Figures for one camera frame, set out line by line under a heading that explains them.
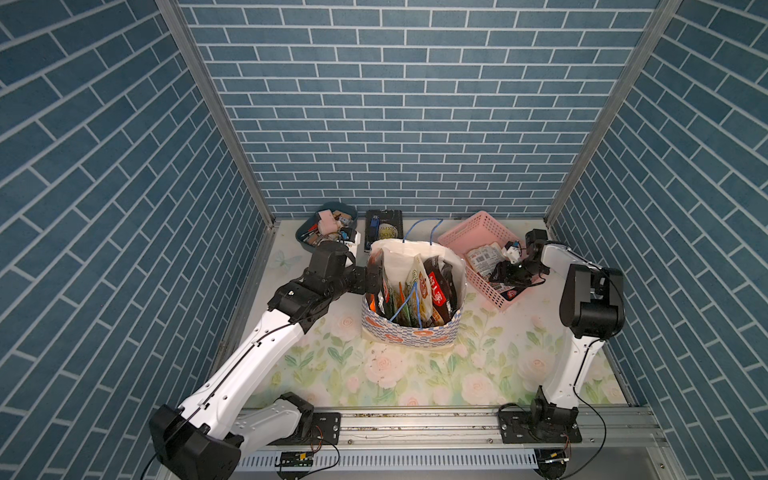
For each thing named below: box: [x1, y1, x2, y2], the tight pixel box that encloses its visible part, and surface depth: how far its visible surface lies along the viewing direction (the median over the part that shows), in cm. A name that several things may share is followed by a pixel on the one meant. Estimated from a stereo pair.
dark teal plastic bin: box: [295, 201, 358, 252], surface depth 117 cm
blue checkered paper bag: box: [361, 240, 466, 348], surface depth 78 cm
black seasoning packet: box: [423, 256, 451, 323], surface depth 76 cm
